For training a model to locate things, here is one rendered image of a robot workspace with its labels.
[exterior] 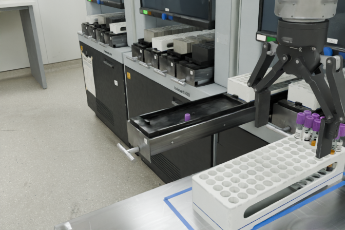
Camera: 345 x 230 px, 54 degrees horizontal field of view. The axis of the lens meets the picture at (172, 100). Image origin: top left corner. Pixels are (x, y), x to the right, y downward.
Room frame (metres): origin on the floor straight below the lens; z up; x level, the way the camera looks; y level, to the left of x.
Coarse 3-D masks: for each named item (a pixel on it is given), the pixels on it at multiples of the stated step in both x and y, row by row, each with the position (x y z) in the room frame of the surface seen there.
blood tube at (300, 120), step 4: (300, 112) 0.61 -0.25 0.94; (300, 116) 0.60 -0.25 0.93; (304, 116) 0.60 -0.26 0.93; (296, 120) 0.61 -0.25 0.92; (300, 120) 0.60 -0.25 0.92; (304, 120) 0.60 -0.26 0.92; (300, 124) 0.60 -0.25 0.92; (296, 128) 0.60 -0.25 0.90; (300, 128) 0.60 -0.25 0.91; (296, 132) 0.60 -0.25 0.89; (300, 132) 0.60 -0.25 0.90; (296, 136) 0.60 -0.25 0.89; (300, 136) 0.60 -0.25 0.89
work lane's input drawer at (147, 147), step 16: (224, 96) 1.02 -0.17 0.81; (272, 96) 1.00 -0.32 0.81; (160, 112) 0.91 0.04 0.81; (176, 112) 0.92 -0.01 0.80; (208, 112) 0.91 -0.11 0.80; (224, 112) 0.90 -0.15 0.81; (240, 112) 0.91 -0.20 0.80; (272, 112) 0.99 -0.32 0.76; (128, 128) 0.86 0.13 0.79; (144, 128) 0.80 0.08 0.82; (160, 128) 0.82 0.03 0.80; (176, 128) 0.81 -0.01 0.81; (192, 128) 0.82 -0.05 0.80; (208, 128) 0.85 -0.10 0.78; (224, 128) 0.88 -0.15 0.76; (144, 144) 0.78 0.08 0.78; (160, 144) 0.77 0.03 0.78; (176, 144) 0.80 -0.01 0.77
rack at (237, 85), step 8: (232, 80) 1.02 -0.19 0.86; (240, 80) 1.02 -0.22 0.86; (280, 80) 1.02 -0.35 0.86; (288, 80) 1.11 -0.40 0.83; (296, 80) 1.10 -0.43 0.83; (232, 88) 1.01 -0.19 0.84; (240, 88) 0.98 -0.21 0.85; (248, 88) 0.96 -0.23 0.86; (272, 88) 1.08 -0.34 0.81; (280, 88) 1.03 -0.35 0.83; (288, 88) 1.05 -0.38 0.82; (240, 96) 0.98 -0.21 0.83; (248, 96) 0.96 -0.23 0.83
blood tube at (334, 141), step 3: (339, 129) 0.53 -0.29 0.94; (339, 132) 0.54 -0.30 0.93; (336, 138) 0.53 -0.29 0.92; (333, 141) 0.54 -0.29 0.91; (336, 141) 0.54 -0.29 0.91; (333, 144) 0.54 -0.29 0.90; (336, 144) 0.54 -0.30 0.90; (333, 147) 0.54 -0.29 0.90; (333, 150) 0.54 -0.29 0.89; (333, 153) 0.54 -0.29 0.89; (330, 165) 0.54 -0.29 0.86; (324, 168) 0.55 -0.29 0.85; (327, 168) 0.54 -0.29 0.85; (330, 168) 0.54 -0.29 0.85; (324, 174) 0.54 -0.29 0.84
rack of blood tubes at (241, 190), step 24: (288, 144) 0.58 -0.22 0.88; (216, 168) 0.51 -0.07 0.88; (240, 168) 0.51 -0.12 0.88; (264, 168) 0.50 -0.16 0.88; (288, 168) 0.50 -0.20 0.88; (312, 168) 0.50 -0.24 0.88; (336, 168) 0.54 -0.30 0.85; (192, 192) 0.48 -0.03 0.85; (216, 192) 0.44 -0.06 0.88; (240, 192) 0.44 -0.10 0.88; (264, 192) 0.44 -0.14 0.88; (288, 192) 0.51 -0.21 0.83; (312, 192) 0.50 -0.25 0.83; (216, 216) 0.42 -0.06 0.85; (240, 216) 0.41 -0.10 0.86; (264, 216) 0.44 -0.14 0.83
